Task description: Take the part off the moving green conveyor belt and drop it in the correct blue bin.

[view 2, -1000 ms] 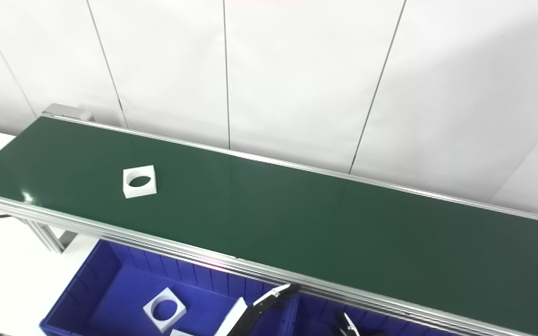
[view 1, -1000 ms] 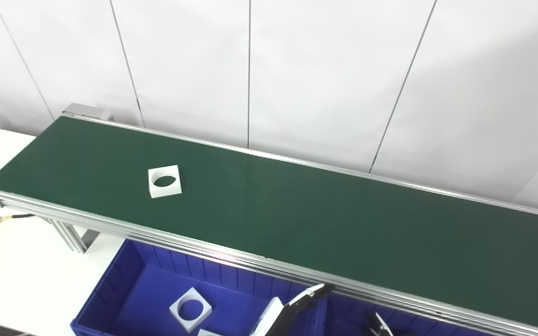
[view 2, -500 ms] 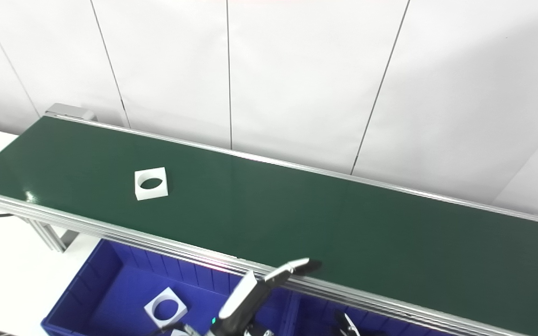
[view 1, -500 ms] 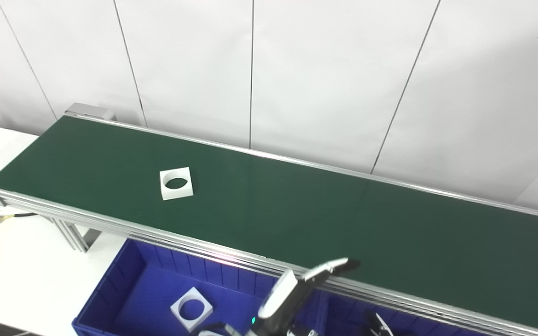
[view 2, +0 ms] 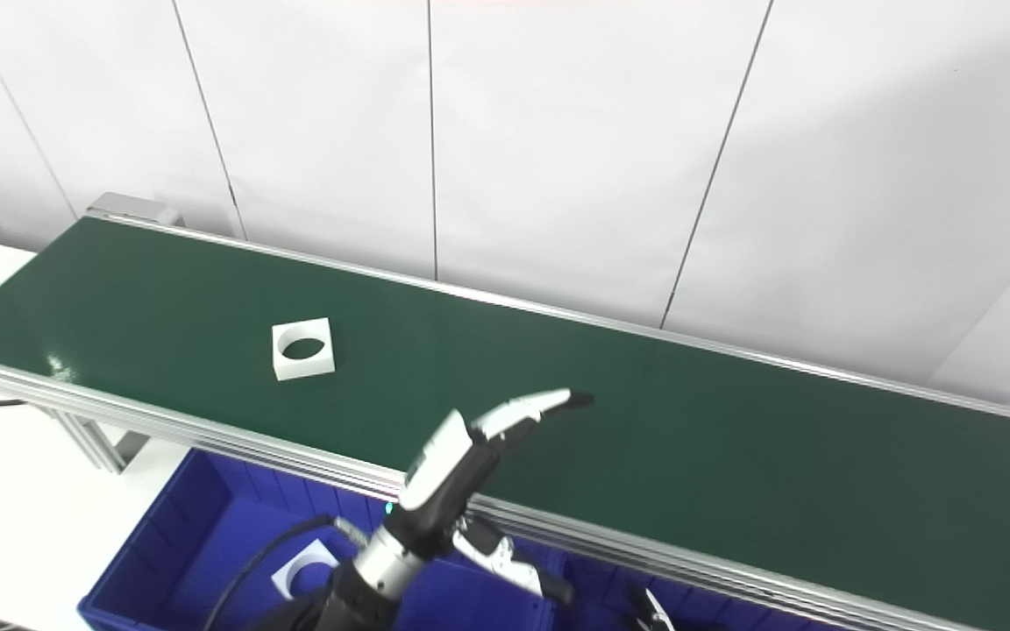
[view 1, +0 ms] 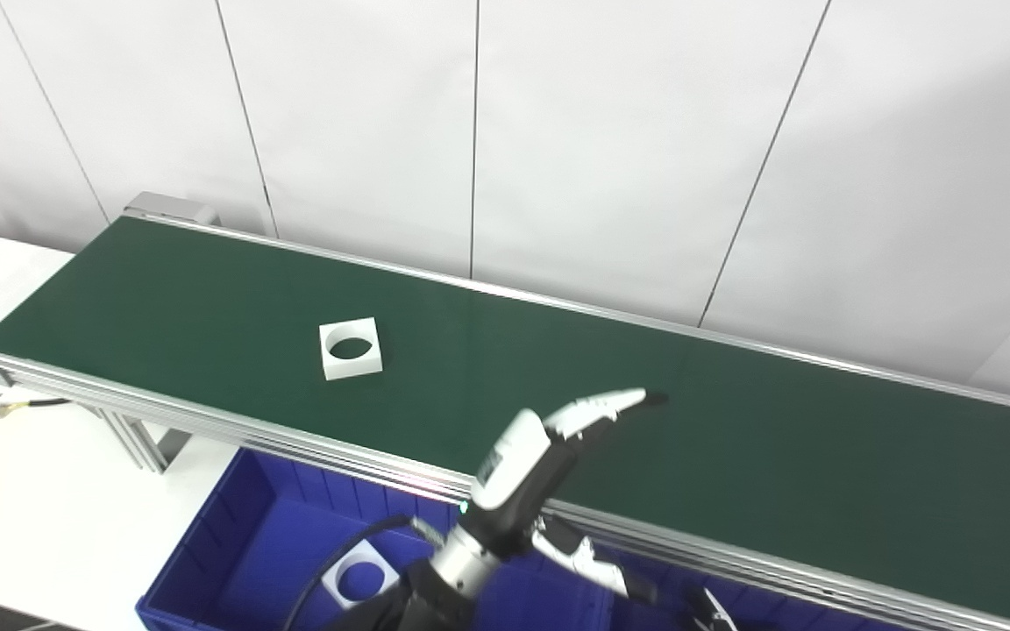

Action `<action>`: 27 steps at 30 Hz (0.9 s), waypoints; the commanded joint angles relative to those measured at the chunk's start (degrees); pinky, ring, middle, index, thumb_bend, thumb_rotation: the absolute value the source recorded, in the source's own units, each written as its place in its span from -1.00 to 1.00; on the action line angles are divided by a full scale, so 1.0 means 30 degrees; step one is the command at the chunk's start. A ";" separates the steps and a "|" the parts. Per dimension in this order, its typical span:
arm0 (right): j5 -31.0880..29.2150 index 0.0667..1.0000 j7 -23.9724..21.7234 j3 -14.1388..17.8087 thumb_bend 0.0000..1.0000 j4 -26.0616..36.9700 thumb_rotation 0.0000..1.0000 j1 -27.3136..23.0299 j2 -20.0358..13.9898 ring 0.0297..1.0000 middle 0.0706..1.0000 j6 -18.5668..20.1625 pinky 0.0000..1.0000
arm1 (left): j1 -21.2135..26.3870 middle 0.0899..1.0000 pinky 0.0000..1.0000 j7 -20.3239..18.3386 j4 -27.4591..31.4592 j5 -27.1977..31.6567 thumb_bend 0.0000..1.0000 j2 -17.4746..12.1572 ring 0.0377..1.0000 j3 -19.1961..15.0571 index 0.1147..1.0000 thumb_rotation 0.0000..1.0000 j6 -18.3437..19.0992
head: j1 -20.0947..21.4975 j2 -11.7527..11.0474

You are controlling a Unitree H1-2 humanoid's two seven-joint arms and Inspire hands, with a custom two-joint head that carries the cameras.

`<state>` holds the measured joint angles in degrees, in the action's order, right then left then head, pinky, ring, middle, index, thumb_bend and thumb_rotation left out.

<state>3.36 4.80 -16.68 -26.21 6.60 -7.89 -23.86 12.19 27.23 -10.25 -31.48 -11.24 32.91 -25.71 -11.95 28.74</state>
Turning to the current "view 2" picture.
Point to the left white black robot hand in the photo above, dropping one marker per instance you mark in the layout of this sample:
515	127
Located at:
444	473

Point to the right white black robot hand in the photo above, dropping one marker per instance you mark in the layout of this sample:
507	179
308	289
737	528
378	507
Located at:
650	612

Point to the white square part with hole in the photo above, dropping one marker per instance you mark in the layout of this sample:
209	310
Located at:
303	370
316	552

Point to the blue plastic bin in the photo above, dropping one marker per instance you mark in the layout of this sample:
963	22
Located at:
601	600
189	543

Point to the aluminium conveyor leg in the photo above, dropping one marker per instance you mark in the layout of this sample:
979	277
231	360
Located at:
97	443

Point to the grey conveyor end housing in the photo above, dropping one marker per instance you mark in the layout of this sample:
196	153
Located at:
132	209

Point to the green conveyor belt aluminium frame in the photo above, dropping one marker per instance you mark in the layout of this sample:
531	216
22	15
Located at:
645	438

